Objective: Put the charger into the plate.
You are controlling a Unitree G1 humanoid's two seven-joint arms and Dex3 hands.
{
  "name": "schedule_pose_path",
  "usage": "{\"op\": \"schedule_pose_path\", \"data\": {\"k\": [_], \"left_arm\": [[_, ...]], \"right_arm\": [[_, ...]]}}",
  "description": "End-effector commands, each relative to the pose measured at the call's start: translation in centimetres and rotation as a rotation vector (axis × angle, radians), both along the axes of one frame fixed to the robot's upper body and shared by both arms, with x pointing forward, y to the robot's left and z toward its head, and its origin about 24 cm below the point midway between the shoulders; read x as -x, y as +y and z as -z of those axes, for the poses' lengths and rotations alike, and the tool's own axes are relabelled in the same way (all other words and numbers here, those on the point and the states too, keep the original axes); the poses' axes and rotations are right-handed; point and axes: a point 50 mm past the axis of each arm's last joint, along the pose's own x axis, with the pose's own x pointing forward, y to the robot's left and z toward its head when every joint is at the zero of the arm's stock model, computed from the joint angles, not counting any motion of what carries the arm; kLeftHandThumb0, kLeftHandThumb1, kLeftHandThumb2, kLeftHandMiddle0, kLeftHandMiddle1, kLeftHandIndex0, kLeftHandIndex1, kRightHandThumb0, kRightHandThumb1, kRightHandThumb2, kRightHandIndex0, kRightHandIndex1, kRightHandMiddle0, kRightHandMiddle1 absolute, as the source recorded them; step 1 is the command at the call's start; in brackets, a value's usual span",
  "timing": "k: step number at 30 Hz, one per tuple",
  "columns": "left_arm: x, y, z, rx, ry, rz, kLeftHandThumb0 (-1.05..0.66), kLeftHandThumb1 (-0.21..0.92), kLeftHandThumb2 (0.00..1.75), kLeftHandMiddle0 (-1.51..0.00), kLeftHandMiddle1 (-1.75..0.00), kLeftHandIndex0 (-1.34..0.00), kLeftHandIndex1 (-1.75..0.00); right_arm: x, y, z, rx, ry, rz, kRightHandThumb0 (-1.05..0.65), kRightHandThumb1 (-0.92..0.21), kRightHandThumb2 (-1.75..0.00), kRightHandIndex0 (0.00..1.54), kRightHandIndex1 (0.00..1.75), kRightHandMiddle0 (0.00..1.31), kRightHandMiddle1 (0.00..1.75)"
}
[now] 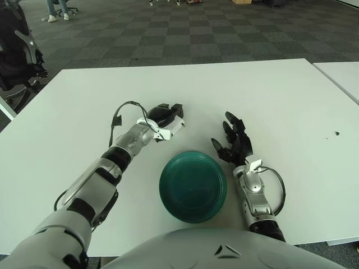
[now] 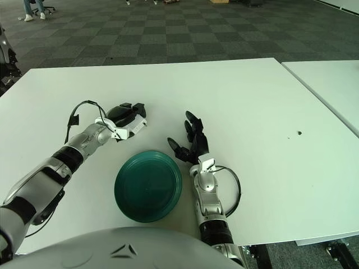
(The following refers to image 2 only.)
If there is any green plate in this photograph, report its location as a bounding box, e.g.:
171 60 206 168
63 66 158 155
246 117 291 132
114 150 183 224

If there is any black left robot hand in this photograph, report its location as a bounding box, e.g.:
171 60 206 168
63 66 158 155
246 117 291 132
107 103 147 128

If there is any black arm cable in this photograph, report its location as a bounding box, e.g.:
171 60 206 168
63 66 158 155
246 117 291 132
214 165 242 218
64 100 118 145

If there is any seated person in jeans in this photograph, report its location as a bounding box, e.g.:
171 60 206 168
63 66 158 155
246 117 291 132
22 0 46 22

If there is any black swivel chair base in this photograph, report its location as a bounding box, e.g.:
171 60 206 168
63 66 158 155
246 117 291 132
30 0 57 15

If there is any black table frame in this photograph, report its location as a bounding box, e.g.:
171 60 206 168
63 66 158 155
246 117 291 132
241 238 359 269

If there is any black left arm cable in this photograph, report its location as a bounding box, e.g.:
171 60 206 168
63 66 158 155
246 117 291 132
64 100 118 145

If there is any white charger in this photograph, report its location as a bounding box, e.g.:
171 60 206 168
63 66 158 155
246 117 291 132
129 116 148 136

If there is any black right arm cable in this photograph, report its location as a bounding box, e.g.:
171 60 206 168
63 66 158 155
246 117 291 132
214 165 242 218

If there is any grey robot torso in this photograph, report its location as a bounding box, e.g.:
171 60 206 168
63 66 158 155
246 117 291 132
0 226 245 269

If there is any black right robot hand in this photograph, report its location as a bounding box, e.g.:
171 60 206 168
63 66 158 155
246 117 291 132
167 110 210 165

